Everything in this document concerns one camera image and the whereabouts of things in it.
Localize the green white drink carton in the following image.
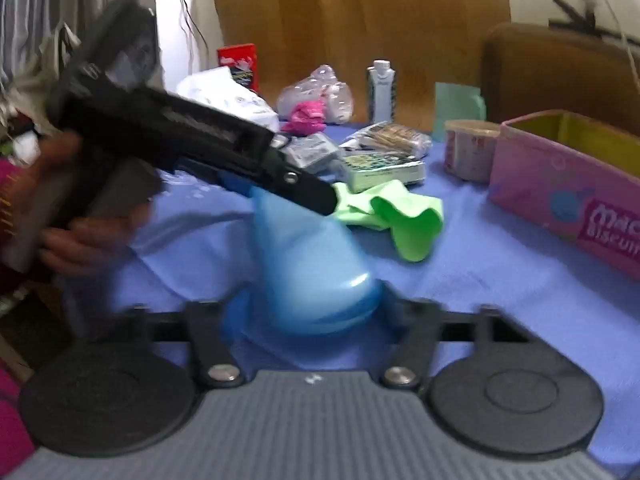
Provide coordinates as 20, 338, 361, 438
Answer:
366, 60, 398, 125

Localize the grey plastic packet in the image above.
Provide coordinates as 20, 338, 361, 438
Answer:
280, 132, 341, 173

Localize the brown wooden chair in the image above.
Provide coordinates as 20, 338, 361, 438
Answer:
480, 22, 640, 131

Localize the white tissue pack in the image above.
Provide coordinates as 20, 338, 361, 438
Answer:
176, 66, 281, 133

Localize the bright green sock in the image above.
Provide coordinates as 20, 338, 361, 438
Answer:
331, 179, 445, 263

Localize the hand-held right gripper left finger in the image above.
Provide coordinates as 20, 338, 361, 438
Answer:
117, 300, 251, 391

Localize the person's left hand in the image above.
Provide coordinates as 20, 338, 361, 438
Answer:
30, 130, 153, 278

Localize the pink cloth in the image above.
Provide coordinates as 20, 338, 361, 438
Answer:
285, 100, 327, 136

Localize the clear bag of paper cups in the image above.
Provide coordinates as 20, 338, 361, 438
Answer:
276, 65, 354, 125

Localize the mint green mug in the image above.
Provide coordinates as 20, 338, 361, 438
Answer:
432, 81, 487, 143

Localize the green patterned tissue pack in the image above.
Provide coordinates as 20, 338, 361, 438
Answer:
340, 152, 427, 193

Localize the red snack packet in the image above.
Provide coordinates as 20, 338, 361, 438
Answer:
216, 44, 261, 93

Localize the pink cardboard box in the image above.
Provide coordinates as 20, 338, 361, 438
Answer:
489, 109, 640, 281

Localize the red white instant cup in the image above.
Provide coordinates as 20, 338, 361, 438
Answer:
444, 119, 502, 183

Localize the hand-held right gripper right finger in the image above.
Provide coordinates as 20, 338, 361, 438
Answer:
382, 297, 532, 391

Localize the wooden headboard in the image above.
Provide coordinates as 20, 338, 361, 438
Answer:
214, 0, 513, 133

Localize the cotton swab pack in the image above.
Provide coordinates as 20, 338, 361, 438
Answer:
345, 121, 433, 158

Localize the grey curtain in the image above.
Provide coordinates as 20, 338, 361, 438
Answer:
0, 0, 108, 91

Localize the black rack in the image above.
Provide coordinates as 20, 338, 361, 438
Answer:
547, 0, 640, 48

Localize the blue printed tablecloth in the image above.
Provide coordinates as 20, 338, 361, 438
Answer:
65, 120, 640, 466

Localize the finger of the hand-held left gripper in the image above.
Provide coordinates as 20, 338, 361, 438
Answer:
172, 157, 258, 197
267, 147, 340, 217

